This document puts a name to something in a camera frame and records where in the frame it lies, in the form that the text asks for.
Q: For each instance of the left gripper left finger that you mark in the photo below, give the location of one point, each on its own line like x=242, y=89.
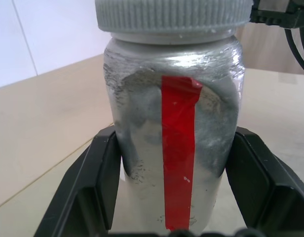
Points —
x=87, y=187

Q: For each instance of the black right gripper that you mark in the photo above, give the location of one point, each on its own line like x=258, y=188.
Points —
x=277, y=19

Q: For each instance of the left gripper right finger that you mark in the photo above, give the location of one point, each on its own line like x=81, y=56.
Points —
x=265, y=192

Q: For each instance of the clear jar with red label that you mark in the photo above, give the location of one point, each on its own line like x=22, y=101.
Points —
x=142, y=123

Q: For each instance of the grey ribbed plastic jar lid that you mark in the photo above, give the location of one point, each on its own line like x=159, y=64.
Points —
x=166, y=14

